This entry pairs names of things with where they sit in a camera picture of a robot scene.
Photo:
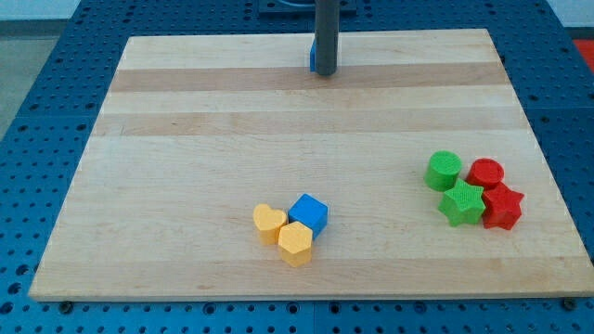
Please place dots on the red cylinder block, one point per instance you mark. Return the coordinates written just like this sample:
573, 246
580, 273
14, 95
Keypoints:
485, 172

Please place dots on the blue cube block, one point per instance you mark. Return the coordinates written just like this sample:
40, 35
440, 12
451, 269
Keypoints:
310, 212

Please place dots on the yellow heart block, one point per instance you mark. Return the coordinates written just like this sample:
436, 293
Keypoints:
268, 222

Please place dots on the yellow hexagon block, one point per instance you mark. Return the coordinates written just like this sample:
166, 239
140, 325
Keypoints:
295, 242

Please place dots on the wooden board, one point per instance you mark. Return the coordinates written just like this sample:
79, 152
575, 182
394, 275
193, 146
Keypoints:
195, 131

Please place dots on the blue block behind rod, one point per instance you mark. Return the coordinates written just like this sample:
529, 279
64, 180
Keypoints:
312, 57

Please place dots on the green cylinder block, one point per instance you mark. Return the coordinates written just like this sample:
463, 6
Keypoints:
443, 170

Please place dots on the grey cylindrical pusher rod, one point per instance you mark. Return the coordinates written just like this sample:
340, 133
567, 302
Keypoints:
327, 26

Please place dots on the green star block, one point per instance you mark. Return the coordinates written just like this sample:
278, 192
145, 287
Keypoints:
462, 204

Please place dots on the red star block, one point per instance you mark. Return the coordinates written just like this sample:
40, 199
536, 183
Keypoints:
502, 207

